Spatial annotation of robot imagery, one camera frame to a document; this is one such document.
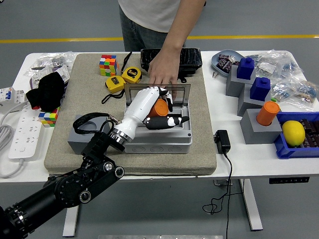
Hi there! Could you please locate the clear bag of parts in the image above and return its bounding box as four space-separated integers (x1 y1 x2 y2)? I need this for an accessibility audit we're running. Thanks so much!
270 74 319 112
250 49 304 80
26 51 77 78

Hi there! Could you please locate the white coiled cable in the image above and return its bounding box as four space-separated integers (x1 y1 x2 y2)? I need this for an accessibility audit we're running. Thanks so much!
0 102 28 152

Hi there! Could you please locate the yellow tape measure with strap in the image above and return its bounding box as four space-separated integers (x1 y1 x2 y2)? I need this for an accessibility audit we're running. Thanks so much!
101 76 128 104

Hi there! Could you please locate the yellow lemon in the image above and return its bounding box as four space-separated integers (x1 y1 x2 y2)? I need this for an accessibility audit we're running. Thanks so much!
282 120 306 147

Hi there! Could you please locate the black plastic tray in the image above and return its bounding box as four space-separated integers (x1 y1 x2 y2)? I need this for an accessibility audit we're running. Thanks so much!
140 48 202 84

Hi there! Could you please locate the white power strip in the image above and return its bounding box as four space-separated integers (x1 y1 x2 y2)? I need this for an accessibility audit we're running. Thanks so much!
8 106 42 160

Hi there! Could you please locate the small colourful puzzle cube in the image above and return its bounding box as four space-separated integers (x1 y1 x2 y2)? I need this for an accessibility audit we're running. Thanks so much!
38 106 61 128

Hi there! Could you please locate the white circuit breaker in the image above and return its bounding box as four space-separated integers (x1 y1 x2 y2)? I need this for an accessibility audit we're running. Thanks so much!
0 86 28 104

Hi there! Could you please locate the black cloth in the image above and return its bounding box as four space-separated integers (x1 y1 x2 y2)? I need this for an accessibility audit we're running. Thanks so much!
26 72 68 112

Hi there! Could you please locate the black adapter cord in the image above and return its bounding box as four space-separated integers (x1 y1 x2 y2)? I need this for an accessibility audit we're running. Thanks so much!
202 152 244 239

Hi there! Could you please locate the dark components pile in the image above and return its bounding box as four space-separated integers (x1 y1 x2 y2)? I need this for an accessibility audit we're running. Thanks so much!
299 119 319 149

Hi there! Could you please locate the white purple packet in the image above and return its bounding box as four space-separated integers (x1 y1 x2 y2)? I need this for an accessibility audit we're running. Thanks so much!
29 66 70 89

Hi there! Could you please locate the large colourful puzzle cube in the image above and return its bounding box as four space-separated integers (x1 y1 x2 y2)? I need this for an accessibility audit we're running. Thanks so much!
99 54 119 77

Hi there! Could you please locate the orange cylinder battery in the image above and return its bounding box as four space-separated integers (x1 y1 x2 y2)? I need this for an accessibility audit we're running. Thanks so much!
256 101 281 126
149 98 170 118

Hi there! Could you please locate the grey junction box clear lid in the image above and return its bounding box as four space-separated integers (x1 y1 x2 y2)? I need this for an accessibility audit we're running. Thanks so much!
121 83 193 154

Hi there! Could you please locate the person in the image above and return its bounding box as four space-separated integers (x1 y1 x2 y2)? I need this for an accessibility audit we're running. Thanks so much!
118 0 207 52

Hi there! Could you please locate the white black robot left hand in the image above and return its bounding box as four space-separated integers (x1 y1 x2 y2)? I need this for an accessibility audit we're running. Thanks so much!
113 86 190 145

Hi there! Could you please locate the person's hand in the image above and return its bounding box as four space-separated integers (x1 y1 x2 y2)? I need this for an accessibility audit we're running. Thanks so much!
148 49 181 100

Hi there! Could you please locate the black power adapter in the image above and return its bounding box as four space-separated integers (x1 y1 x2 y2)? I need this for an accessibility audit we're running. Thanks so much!
213 129 231 154

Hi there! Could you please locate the yellow tape measure black label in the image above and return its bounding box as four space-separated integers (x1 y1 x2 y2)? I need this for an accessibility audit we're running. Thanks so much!
121 66 143 87

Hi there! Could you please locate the white power strip cord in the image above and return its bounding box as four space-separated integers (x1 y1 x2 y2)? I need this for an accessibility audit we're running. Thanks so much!
0 158 25 179

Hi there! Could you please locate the white table leg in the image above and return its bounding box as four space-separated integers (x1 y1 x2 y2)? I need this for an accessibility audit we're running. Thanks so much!
62 183 83 237
239 178 264 232

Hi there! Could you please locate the dark candy wrapper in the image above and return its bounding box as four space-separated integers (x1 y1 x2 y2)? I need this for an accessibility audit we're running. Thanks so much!
218 54 237 63
216 59 234 75

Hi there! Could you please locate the blue plastic bin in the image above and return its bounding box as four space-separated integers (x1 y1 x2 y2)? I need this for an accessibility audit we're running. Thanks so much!
273 111 319 159

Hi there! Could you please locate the grey block with round hole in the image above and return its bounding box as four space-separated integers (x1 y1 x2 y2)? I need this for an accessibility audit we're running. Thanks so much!
67 114 112 155

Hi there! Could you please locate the black table control panel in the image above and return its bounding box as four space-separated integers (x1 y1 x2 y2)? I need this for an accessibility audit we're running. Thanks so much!
269 176 311 185

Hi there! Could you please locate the blue-grey oval dish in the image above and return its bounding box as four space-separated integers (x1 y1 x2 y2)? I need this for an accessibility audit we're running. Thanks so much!
211 49 246 78

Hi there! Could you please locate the grey-brown fabric mat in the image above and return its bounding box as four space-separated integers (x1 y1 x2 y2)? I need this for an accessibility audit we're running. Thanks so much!
44 53 217 176

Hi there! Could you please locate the blue block with knob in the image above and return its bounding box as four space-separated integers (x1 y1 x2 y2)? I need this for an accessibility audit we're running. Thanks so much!
236 57 255 80
250 77 272 102

